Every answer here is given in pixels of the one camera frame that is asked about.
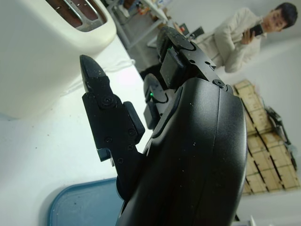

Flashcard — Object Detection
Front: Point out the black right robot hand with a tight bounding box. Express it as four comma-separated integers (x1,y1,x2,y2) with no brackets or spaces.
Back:
79,25,249,226

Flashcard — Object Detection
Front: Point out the black smartphone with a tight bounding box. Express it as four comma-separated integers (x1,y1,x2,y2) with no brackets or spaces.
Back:
249,23,264,37

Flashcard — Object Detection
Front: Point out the white two-slot toaster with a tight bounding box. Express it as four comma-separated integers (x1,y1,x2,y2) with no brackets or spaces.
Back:
0,0,118,121

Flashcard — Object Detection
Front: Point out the person in white jacket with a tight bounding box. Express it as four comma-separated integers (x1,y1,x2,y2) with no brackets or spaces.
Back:
138,2,298,81

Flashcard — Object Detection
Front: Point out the black metal stand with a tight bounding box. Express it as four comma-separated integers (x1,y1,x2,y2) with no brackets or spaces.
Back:
266,106,297,167

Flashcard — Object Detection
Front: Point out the blue plastic tray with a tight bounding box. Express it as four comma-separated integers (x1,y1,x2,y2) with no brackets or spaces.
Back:
48,178,125,226

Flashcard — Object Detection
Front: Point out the white desk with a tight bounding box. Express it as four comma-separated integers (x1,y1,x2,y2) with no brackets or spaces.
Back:
110,0,170,50

